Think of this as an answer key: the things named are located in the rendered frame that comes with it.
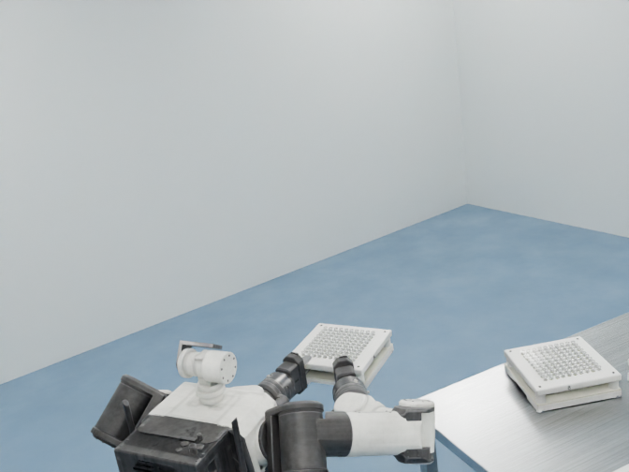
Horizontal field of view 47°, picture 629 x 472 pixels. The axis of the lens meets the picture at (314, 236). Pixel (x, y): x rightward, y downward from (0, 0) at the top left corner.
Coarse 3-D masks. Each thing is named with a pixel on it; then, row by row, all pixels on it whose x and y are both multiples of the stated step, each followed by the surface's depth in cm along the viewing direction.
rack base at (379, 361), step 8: (392, 344) 221; (384, 352) 216; (376, 360) 213; (384, 360) 215; (368, 368) 209; (376, 368) 210; (312, 376) 208; (320, 376) 208; (328, 376) 207; (368, 376) 204; (368, 384) 204
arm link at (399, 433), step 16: (416, 400) 160; (352, 416) 148; (368, 416) 149; (384, 416) 150; (400, 416) 151; (416, 416) 152; (368, 432) 146; (384, 432) 147; (400, 432) 149; (416, 432) 150; (352, 448) 145; (368, 448) 146; (384, 448) 148; (400, 448) 149; (416, 448) 150; (416, 464) 154
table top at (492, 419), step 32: (608, 320) 245; (608, 352) 226; (480, 384) 219; (512, 384) 217; (448, 416) 206; (480, 416) 204; (512, 416) 202; (544, 416) 200; (576, 416) 198; (608, 416) 196; (448, 448) 197; (480, 448) 190; (512, 448) 189; (544, 448) 187; (576, 448) 185; (608, 448) 183
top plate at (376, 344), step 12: (324, 324) 229; (312, 336) 222; (384, 336) 216; (300, 348) 216; (372, 348) 210; (312, 360) 208; (324, 360) 207; (360, 360) 205; (372, 360) 206; (360, 372) 200
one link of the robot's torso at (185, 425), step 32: (192, 384) 163; (128, 416) 151; (160, 416) 152; (192, 416) 150; (224, 416) 149; (256, 416) 149; (128, 448) 143; (160, 448) 141; (192, 448) 137; (224, 448) 143; (256, 448) 146
